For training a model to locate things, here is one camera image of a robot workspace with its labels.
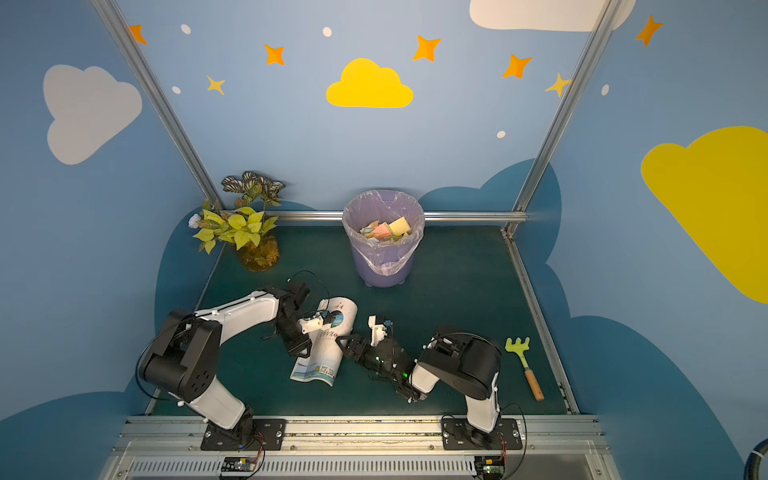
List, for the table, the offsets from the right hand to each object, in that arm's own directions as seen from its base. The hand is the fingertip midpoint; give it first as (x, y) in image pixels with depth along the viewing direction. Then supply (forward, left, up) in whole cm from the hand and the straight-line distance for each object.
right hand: (341, 342), depth 83 cm
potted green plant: (+27, +31, +17) cm, 45 cm away
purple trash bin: (+25, -6, -5) cm, 27 cm away
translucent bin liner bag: (+42, -9, +15) cm, 45 cm away
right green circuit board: (-25, -40, -9) cm, 48 cm away
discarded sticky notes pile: (+38, -13, +6) cm, 41 cm away
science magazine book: (-2, +4, -2) cm, 5 cm away
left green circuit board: (-29, +22, -8) cm, 37 cm away
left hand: (+2, +13, -7) cm, 15 cm away
